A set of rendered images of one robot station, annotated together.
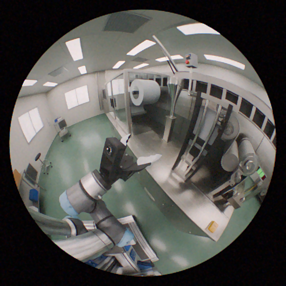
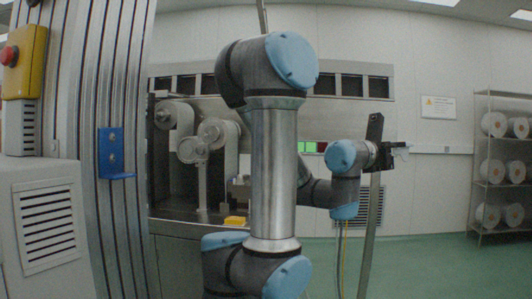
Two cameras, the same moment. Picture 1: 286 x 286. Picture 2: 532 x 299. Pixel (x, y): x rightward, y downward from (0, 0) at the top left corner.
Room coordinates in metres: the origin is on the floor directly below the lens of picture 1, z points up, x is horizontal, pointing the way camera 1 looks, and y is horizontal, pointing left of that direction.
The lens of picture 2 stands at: (-1.37, 0.63, 1.28)
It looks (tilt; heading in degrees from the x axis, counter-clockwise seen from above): 3 degrees down; 312
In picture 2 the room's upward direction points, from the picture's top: 1 degrees clockwise
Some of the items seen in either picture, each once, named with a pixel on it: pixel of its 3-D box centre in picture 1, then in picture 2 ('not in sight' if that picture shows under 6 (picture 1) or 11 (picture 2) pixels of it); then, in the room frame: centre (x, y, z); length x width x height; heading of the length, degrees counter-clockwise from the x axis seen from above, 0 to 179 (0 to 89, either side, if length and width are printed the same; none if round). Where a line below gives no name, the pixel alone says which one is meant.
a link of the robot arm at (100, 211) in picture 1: (96, 208); not in sight; (-0.01, 0.17, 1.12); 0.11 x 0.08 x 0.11; 50
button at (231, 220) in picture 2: (213, 227); (235, 220); (-0.24, -0.46, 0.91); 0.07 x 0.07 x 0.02; 33
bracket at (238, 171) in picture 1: (224, 185); (202, 178); (0.02, -0.51, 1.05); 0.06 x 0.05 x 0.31; 123
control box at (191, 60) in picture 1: (190, 60); not in sight; (0.50, -0.29, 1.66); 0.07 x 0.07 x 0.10; 8
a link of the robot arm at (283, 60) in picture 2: not in sight; (272, 174); (-0.88, 0.06, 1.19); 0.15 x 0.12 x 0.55; 178
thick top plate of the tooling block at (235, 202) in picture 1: (238, 185); (257, 185); (-0.05, -0.80, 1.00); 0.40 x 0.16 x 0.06; 123
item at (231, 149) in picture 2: (240, 172); (231, 162); (0.03, -0.70, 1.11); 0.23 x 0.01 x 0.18; 123
